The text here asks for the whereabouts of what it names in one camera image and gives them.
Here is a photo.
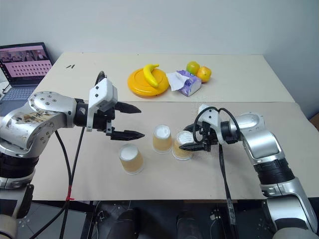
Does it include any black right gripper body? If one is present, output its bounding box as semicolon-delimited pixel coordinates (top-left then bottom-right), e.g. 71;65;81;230
191;121;220;152

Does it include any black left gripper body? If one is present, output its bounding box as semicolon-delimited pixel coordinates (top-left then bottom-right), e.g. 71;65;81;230
91;101;121;137

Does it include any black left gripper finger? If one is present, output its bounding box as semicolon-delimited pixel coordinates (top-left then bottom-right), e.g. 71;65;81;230
116;101;142;115
110;129;146;141

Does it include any tan paper cup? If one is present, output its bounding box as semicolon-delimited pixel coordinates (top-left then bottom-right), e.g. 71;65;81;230
119;143;145;175
152;124;173;154
171;131;194;161

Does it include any yellow round plate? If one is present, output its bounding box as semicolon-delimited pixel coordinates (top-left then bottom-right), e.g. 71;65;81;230
127;67;169;98

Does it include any yellow banana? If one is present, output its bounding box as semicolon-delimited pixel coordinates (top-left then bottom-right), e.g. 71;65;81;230
143;63;160;88

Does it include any purple white tissue pack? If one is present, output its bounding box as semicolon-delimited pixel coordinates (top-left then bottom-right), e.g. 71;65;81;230
166;70;203;97

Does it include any orange red round fruit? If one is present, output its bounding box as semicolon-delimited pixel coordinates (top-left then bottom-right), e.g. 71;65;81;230
196;66;212;84

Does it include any green orange round fruit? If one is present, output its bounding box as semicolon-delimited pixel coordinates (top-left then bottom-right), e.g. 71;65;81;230
186;61;201;75

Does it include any open grey laptop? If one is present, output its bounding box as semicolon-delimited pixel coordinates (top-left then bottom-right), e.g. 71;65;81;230
0;42;54;103

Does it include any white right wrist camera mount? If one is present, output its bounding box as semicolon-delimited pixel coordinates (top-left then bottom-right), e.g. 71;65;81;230
197;104;223;145

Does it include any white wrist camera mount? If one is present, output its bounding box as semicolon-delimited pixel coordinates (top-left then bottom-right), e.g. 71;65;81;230
197;104;223;145
86;78;119;132

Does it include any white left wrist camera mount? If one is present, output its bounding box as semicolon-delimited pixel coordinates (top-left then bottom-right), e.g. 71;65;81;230
86;78;119;132

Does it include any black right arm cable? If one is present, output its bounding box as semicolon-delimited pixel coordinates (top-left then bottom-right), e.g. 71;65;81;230
192;106;241;239

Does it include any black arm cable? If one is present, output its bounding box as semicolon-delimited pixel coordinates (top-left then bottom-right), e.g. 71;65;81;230
192;106;241;239
29;71;108;239

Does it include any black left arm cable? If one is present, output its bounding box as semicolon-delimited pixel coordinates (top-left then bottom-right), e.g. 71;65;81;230
29;71;108;239

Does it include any red tape on cable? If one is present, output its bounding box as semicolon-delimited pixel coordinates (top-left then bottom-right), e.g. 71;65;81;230
65;185;75;201

